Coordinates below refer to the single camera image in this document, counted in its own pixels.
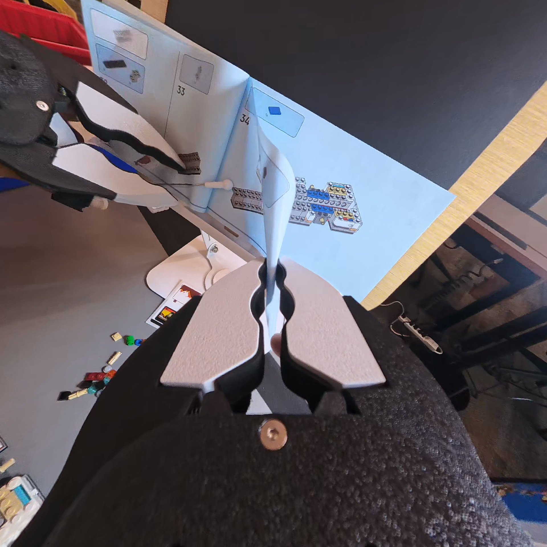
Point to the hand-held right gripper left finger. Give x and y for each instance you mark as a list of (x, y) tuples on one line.
[(213, 333)]

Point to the person's right hand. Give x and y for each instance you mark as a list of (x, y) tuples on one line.
[(276, 345)]

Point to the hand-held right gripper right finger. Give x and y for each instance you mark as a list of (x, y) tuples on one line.
[(333, 337)]

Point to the red plastic bin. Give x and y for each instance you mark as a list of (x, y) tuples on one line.
[(34, 21)]

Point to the white power strip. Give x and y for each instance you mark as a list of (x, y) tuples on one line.
[(421, 337)]

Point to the pile of small lego pieces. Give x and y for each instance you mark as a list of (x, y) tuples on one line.
[(96, 378)]

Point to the yellow plastic bin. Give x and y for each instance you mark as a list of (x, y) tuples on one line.
[(60, 6)]

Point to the white book stand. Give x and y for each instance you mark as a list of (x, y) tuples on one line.
[(183, 265)]

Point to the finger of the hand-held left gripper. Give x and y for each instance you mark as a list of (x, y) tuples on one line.
[(85, 166), (124, 119)]

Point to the lego instruction booklet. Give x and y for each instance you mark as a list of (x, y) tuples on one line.
[(363, 192)]

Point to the medium blue plastic bin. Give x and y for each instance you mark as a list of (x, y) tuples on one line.
[(10, 183)]

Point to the lego sticker sheet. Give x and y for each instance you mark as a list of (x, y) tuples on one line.
[(171, 307)]

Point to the lego vehicle base assembly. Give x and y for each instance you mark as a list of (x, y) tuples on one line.
[(19, 500)]

